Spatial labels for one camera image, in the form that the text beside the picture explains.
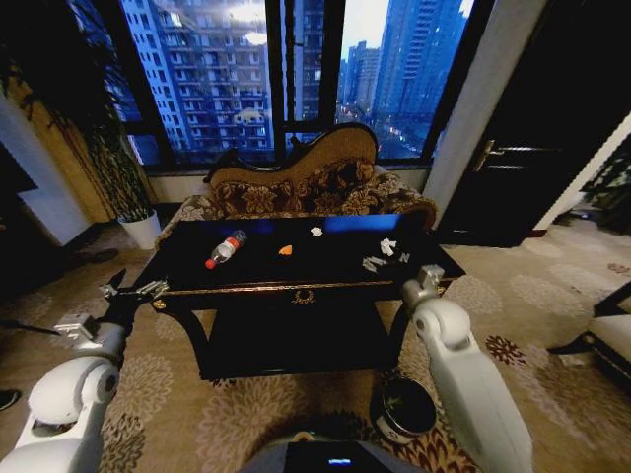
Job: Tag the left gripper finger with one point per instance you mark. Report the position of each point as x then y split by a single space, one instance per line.
152 288
110 288

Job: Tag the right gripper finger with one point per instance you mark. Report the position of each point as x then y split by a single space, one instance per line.
388 247
373 262

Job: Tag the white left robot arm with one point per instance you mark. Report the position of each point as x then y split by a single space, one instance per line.
59 394

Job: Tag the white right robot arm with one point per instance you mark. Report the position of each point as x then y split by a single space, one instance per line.
468 374

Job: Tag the round black trash bin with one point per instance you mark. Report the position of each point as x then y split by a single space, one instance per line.
404 406

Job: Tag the white plant pot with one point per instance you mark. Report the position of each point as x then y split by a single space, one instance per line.
141 229

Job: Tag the crumpled white paper ball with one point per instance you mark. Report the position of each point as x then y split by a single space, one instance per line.
316 231

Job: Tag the clear bottle with red cap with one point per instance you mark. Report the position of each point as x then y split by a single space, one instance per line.
226 249

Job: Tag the orange peel scrap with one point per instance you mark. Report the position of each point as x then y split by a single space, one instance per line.
286 250

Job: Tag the black coffee table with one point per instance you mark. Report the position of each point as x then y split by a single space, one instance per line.
296 315

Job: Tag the floral brown chaise sofa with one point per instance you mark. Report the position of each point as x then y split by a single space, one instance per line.
315 187

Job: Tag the dark shoe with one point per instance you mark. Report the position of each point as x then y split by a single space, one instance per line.
9 399

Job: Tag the tall green bamboo plant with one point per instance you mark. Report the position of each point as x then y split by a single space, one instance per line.
93 128

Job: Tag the dark door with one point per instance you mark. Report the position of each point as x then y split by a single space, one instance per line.
532 123

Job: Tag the white robot front shell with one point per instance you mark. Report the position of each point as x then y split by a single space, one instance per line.
325 455

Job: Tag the pale cushioned dark-framed chair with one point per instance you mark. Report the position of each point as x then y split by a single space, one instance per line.
609 330

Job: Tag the black window frame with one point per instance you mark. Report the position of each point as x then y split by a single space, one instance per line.
305 69

